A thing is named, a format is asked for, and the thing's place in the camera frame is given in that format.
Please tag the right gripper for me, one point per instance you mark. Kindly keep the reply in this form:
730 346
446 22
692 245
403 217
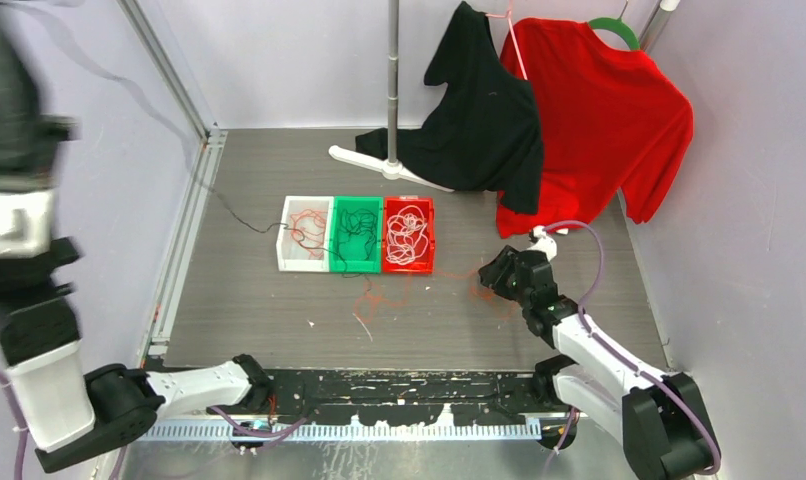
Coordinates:
494 274

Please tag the red t-shirt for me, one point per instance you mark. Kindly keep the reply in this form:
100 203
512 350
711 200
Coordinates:
612 123

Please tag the green plastic bin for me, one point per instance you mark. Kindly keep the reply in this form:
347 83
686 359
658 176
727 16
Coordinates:
355 235

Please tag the green hanger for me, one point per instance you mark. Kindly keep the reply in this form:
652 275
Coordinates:
618 27

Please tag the white rack base foot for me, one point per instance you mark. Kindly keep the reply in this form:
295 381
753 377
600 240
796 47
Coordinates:
376 164

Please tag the white plastic bin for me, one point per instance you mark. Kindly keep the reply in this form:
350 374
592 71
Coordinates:
302 240

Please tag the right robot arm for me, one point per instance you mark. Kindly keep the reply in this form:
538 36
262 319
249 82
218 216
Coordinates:
659 419

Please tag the black t-shirt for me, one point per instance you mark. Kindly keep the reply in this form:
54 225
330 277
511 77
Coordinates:
485 133

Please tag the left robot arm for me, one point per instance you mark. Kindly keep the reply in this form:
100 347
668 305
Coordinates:
72 415

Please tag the garment rack pole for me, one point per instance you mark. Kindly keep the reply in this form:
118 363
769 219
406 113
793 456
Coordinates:
393 78

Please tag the aluminium frame rail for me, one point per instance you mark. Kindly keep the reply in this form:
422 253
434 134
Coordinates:
155 49

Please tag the pink hanger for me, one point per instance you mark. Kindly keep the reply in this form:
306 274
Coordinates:
508 17

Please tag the red plastic bin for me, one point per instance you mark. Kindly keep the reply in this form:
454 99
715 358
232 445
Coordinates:
408 235

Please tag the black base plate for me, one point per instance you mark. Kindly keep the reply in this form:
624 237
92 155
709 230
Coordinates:
399 398

